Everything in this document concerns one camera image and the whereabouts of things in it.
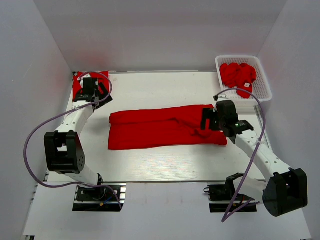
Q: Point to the red shirts pile in basket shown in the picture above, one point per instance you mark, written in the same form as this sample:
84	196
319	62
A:
235	75

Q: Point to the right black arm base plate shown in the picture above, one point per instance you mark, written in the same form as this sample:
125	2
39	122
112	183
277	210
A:
220	195

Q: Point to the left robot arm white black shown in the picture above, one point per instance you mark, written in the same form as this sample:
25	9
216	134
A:
63	149

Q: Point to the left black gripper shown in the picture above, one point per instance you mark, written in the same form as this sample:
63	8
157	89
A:
105	97

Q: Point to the red t shirt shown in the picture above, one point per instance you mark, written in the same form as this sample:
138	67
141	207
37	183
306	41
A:
152	128
102	77

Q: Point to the white front cover board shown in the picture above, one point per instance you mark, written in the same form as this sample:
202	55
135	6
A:
156	211

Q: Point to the white plastic basket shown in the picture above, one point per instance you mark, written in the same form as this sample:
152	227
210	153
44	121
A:
260	88

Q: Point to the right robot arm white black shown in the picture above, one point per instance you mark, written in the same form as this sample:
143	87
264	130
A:
284	190

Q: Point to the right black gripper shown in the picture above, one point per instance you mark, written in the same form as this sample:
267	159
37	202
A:
208	113

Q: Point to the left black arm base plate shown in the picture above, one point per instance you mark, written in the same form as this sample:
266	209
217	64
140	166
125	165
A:
99	199

